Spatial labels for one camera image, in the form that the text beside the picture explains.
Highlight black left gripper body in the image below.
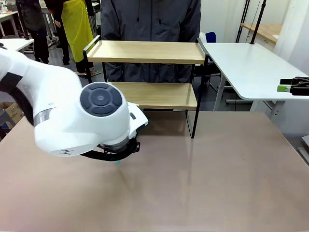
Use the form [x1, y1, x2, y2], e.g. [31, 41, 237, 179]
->
[102, 139, 141, 160]

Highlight two-tier wooden black-framed shelf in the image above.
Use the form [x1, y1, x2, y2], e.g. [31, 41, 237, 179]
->
[82, 35, 211, 139]

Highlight large white side table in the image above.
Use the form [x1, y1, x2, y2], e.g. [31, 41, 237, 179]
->
[197, 42, 309, 118]

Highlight wooden workbench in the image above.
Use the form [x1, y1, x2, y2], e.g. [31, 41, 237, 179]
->
[240, 23, 283, 48]

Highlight black stand pole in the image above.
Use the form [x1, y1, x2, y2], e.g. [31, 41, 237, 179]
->
[250, 0, 267, 45]

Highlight black tripod legs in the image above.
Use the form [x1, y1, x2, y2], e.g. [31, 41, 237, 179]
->
[235, 0, 251, 43]

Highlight blue chair back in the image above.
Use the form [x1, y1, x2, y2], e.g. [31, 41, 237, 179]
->
[201, 31, 217, 44]

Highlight cardboard box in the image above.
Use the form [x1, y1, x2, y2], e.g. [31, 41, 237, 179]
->
[0, 101, 24, 123]

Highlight person in grey jacket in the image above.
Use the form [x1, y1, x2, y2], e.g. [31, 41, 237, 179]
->
[100, 0, 202, 84]

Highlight person in yellow apron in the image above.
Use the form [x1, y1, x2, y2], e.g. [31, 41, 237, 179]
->
[44, 0, 95, 78]

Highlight small white table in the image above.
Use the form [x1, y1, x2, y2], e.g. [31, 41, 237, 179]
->
[0, 38, 35, 53]

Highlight person in dark clothes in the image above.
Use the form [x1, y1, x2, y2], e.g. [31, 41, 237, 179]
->
[14, 0, 51, 65]

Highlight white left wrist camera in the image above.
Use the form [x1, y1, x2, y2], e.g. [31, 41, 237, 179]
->
[134, 113, 149, 133]

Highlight black sleeved arm cable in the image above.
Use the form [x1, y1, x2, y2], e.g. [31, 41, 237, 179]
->
[81, 148, 121, 161]

